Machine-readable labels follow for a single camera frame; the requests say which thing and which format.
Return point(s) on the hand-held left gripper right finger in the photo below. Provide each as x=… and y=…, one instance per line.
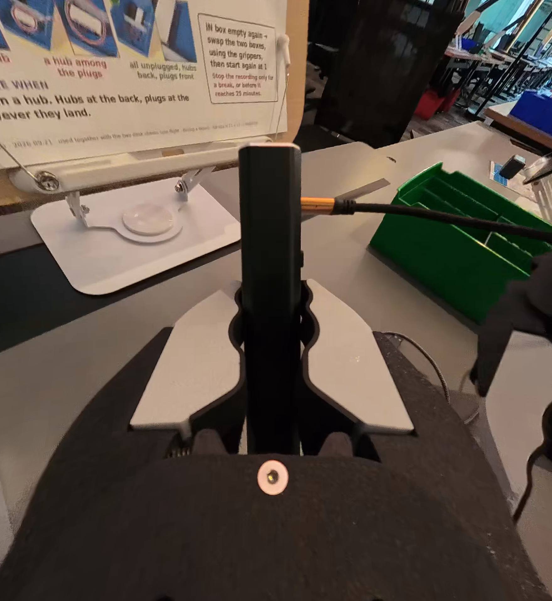
x=351, y=375

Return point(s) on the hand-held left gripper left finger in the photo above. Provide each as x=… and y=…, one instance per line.
x=191, y=375

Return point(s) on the green plastic bin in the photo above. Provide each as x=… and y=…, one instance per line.
x=435, y=263

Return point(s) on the black usb hub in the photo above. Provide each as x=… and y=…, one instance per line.
x=269, y=234

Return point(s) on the blue white paper sheet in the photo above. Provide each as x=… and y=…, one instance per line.
x=497, y=176

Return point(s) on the small black box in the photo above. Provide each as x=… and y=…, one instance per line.
x=512, y=166

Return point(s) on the blue storage bins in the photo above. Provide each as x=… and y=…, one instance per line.
x=544, y=112

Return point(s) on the red storage bin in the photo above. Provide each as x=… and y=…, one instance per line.
x=433, y=105

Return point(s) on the row of background desks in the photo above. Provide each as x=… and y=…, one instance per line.
x=506, y=51

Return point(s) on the printed instruction sheet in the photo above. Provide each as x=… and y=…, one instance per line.
x=116, y=108

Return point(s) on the instruction sheet on white stand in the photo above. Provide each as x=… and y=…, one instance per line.
x=297, y=70

